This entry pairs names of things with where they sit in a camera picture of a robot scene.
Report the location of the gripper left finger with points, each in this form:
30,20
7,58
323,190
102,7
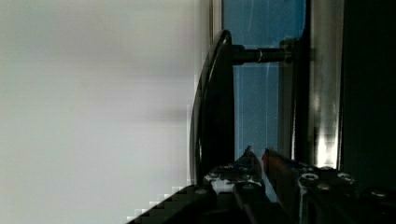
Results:
246,169

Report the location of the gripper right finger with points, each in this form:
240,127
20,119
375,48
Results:
288,179

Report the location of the black silver toaster oven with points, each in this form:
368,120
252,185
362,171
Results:
314,79

